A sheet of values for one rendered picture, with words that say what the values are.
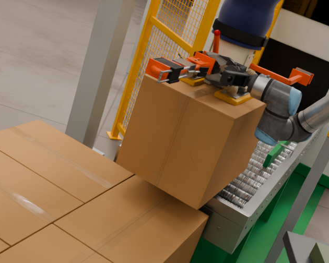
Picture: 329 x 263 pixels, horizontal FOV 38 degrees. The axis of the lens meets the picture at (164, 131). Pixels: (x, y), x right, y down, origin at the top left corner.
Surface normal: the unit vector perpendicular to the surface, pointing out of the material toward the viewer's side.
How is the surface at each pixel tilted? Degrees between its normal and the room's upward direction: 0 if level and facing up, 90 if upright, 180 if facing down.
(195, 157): 89
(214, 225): 90
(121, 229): 0
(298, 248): 0
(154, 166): 89
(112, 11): 90
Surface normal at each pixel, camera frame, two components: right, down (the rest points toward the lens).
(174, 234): 0.31, -0.87
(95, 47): -0.45, 0.22
